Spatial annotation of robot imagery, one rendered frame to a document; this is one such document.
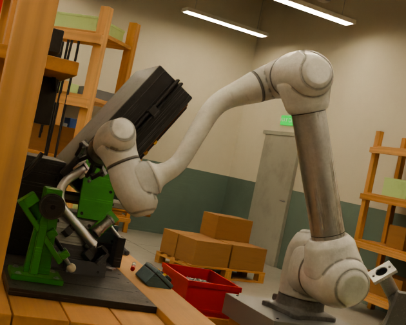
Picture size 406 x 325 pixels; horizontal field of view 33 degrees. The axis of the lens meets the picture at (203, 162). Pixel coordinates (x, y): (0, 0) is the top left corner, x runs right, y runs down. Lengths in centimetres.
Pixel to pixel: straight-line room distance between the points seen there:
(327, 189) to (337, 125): 847
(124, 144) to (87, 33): 315
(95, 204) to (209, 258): 622
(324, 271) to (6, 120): 97
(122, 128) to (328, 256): 69
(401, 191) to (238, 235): 224
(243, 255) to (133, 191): 693
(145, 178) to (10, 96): 49
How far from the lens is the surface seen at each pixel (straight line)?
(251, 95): 211
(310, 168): 202
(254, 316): 221
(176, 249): 868
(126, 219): 1146
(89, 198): 238
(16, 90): 171
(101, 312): 194
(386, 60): 1000
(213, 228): 908
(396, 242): 840
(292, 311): 223
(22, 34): 172
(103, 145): 200
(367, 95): 1011
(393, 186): 850
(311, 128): 200
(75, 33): 513
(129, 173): 198
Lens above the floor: 132
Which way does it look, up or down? level
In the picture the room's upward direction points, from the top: 12 degrees clockwise
